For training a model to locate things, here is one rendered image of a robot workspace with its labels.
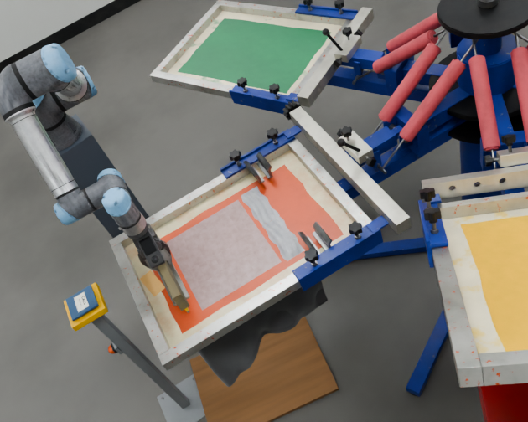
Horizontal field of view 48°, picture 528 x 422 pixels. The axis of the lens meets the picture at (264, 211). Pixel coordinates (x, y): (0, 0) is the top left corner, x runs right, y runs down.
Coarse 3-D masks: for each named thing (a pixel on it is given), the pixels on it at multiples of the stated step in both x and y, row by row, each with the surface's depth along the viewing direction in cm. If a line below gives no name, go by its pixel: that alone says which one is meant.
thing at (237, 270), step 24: (288, 216) 204; (312, 216) 202; (240, 240) 204; (264, 240) 201; (312, 240) 195; (216, 264) 200; (240, 264) 198; (264, 264) 195; (288, 264) 192; (192, 288) 197; (216, 288) 194; (240, 288) 192; (192, 312) 191
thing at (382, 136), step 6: (378, 132) 205; (384, 132) 204; (390, 132) 204; (366, 138) 205; (372, 138) 204; (378, 138) 203; (384, 138) 203; (390, 138) 202; (372, 144) 202; (378, 144) 202; (384, 144) 202; (390, 144) 204; (396, 144) 206; (384, 150) 204
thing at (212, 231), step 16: (288, 176) 216; (240, 192) 218; (272, 192) 213; (288, 192) 211; (304, 192) 209; (224, 208) 215; (240, 208) 213; (288, 208) 206; (192, 224) 214; (208, 224) 212; (224, 224) 210; (240, 224) 208; (256, 224) 206; (176, 240) 212; (192, 240) 210; (208, 240) 208; (224, 240) 206; (176, 256) 207; (192, 256) 205; (208, 256) 203
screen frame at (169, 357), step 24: (288, 144) 221; (312, 168) 210; (192, 192) 220; (216, 192) 220; (336, 192) 201; (168, 216) 217; (360, 216) 192; (120, 240) 215; (120, 264) 208; (288, 288) 183; (144, 312) 192; (240, 312) 182; (192, 336) 181; (216, 336) 181; (168, 360) 178
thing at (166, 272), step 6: (162, 270) 187; (168, 270) 187; (162, 276) 186; (168, 276) 185; (174, 276) 192; (168, 282) 183; (174, 282) 183; (168, 288) 182; (174, 288) 181; (180, 288) 188; (174, 294) 180; (180, 294) 180; (174, 300) 180; (180, 300) 181; (186, 300) 185; (180, 306) 183; (186, 306) 184
